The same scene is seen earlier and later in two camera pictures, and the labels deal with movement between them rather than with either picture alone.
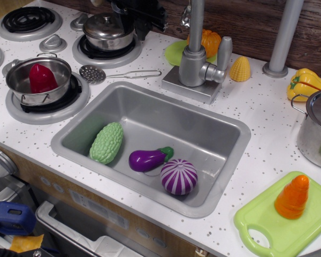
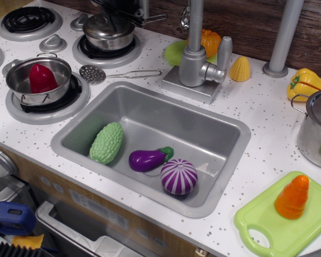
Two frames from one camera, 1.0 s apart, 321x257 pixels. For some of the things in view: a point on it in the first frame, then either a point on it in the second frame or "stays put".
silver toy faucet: (195, 78) stays put
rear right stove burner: (109, 59) stays put
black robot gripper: (152, 10) -> (136, 10)
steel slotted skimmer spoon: (94, 75) stays put
